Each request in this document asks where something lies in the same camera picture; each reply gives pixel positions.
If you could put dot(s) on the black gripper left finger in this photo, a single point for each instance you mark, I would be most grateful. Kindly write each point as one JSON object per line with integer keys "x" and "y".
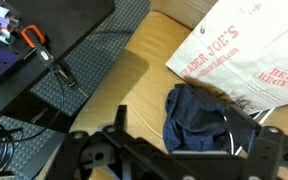
{"x": 117, "y": 143}

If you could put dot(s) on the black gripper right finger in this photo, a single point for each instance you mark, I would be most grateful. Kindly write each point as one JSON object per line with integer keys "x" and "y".
{"x": 270, "y": 146}

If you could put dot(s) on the tan leather sofa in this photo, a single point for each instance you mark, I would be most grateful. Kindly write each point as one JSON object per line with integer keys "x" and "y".
{"x": 144, "y": 86}

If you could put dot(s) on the dark blue cloth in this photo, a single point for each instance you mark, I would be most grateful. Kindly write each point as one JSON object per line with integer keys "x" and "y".
{"x": 194, "y": 123}

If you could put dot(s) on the Trader Joe's paper shopping bag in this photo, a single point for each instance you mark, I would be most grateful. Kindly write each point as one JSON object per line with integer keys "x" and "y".
{"x": 250, "y": 50}

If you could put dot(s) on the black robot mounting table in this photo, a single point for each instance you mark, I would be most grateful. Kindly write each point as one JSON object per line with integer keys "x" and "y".
{"x": 67, "y": 20}

